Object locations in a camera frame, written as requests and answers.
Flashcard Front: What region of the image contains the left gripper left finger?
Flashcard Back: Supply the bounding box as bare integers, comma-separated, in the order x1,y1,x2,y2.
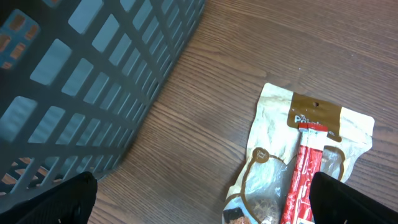
1,171,98,224

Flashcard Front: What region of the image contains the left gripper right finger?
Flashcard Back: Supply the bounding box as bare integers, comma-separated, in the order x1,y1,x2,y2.
309,172,397,224

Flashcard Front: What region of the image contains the red snack bar packet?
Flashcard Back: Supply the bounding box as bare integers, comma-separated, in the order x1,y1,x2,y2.
280,123,328,224

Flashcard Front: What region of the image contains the beige snack bag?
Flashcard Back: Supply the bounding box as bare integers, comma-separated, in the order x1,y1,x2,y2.
221,83,375,223

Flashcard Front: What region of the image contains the grey plastic mesh basket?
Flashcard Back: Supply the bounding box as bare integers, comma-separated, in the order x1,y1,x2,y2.
1,0,205,212

